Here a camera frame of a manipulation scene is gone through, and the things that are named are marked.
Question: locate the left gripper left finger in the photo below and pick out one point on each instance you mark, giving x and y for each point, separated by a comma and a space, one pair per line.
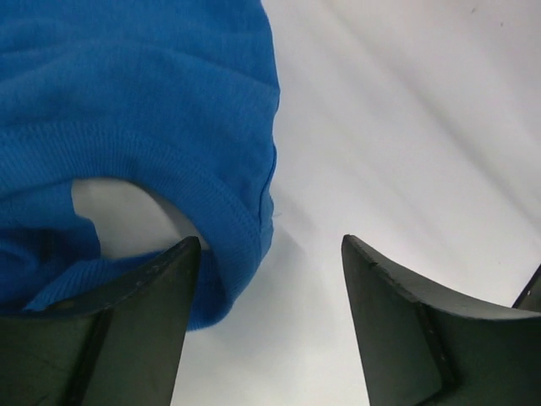
119, 344

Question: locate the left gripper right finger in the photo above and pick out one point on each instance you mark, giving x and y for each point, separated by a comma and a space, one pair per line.
422, 343

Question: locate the blue tank top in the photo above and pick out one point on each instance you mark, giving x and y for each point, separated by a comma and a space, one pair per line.
177, 97

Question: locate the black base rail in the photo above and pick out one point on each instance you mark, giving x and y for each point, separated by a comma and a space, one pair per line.
530, 297

